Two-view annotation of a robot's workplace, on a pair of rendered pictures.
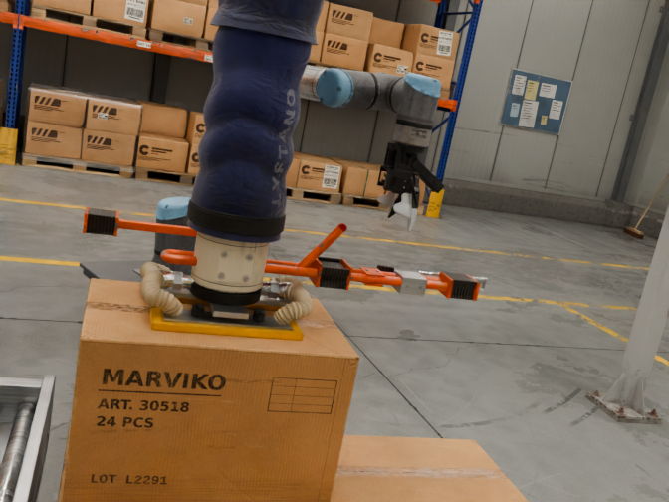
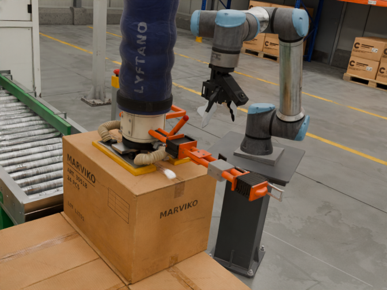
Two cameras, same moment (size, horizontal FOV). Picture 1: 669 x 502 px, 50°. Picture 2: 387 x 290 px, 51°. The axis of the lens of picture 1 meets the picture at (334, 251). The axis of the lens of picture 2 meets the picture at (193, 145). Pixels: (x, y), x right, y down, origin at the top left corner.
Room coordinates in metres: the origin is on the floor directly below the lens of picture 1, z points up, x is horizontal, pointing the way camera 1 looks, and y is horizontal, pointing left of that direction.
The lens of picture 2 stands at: (1.15, -1.28, 1.68)
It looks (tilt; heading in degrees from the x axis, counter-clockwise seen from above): 23 degrees down; 64
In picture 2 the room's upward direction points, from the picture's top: 7 degrees clockwise
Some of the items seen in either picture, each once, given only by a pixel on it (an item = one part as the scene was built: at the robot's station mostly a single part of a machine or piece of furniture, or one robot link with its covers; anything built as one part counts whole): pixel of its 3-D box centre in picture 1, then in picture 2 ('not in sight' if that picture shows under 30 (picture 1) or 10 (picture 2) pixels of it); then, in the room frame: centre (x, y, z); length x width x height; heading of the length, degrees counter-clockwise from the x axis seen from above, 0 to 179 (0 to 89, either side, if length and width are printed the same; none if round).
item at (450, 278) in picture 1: (458, 286); (249, 186); (1.83, -0.33, 1.08); 0.08 x 0.07 x 0.05; 108
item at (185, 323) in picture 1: (228, 318); (122, 152); (1.56, 0.21, 0.97); 0.34 x 0.10 x 0.05; 108
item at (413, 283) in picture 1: (409, 282); (220, 170); (1.79, -0.20, 1.07); 0.07 x 0.07 x 0.04; 18
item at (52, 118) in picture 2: not in sight; (29, 96); (1.29, 2.13, 0.60); 1.60 x 0.10 x 0.09; 108
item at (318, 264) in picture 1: (330, 272); (181, 145); (1.72, 0.00, 1.08); 0.10 x 0.08 x 0.06; 18
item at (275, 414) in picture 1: (206, 391); (134, 193); (1.63, 0.24, 0.75); 0.60 x 0.40 x 0.40; 108
